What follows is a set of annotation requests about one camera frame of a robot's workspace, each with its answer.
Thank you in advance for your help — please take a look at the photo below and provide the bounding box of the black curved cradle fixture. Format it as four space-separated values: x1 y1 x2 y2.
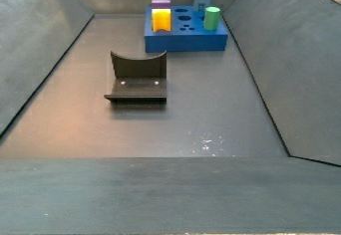
105 52 169 102

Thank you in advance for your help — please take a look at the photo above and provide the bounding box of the blue peg board block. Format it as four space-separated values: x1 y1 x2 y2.
145 6 228 53

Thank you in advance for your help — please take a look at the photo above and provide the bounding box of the yellow notched block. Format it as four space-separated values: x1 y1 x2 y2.
153 9 172 32

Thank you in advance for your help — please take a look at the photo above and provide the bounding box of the green hexagonal peg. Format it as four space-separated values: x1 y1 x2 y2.
204 7 220 31

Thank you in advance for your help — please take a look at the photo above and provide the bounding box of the purple rectangular block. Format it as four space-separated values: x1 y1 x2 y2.
151 0 172 9

